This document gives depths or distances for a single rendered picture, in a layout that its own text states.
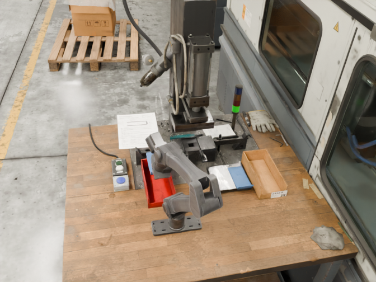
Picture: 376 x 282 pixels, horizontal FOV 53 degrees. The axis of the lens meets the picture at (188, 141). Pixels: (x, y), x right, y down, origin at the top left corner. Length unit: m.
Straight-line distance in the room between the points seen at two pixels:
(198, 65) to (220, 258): 0.75
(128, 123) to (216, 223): 0.80
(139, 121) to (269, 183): 0.78
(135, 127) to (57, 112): 1.90
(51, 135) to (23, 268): 1.34
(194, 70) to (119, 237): 0.73
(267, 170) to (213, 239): 0.49
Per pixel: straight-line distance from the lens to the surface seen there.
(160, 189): 1.68
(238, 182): 1.72
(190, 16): 1.53
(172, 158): 1.29
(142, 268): 1.45
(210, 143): 1.81
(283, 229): 1.62
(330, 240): 1.63
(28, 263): 2.68
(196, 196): 1.18
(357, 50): 1.60
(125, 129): 2.03
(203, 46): 1.49
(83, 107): 3.87
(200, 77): 1.55
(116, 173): 1.74
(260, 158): 1.89
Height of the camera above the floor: 2.13
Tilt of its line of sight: 39 degrees down
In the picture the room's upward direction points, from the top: 3 degrees clockwise
